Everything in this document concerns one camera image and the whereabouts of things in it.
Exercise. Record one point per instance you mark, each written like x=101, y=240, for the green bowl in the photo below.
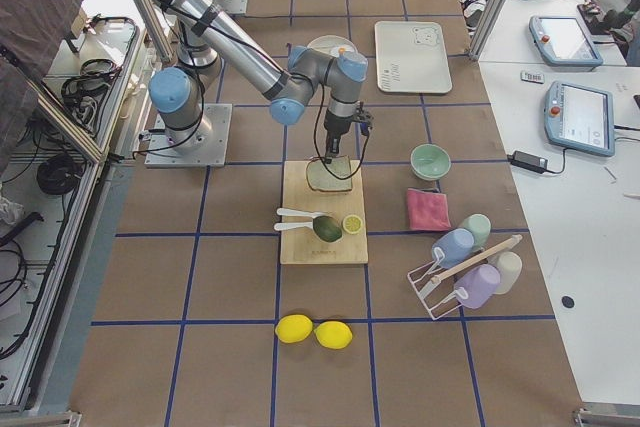
x=430, y=162

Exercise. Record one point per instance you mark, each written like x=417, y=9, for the teach pendant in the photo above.
x=579, y=117
x=564, y=42

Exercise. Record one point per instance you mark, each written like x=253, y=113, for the lower teach pendant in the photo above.
x=579, y=117

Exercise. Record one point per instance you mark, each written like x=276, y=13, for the green cup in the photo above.
x=479, y=225

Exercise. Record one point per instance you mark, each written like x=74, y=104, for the left yellow lemon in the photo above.
x=293, y=328

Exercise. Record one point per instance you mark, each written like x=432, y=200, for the white round plate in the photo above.
x=329, y=44

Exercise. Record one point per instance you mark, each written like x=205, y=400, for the right yellow lemon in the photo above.
x=335, y=335

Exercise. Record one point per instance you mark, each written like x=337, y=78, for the white bear tray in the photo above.
x=411, y=57

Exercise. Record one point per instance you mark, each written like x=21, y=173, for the white plastic fork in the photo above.
x=284, y=226

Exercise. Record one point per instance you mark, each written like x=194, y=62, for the purple cup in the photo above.
x=477, y=286

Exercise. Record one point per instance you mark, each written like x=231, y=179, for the black power adapter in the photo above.
x=528, y=161

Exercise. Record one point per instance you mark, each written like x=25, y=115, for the pink cloth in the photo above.
x=427, y=211

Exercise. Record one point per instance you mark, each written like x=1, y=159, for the white cup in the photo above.
x=509, y=266

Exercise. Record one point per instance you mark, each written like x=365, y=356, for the bread slice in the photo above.
x=331, y=177

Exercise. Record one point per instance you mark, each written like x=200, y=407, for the white wire cup rack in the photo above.
x=434, y=286

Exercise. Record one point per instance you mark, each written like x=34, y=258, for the upper teach pendant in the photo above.
x=564, y=42

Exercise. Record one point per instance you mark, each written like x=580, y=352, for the green avocado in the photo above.
x=327, y=229

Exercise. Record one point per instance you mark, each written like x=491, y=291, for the lime half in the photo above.
x=352, y=224

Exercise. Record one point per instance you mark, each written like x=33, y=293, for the white plastic spoon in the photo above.
x=287, y=212

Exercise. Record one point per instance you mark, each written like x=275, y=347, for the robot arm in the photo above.
x=288, y=90

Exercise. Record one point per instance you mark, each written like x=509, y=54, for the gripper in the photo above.
x=333, y=127

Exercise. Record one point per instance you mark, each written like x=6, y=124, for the yellow lemon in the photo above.
x=293, y=328
x=335, y=335

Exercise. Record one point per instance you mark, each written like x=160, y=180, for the blue cup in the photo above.
x=452, y=248

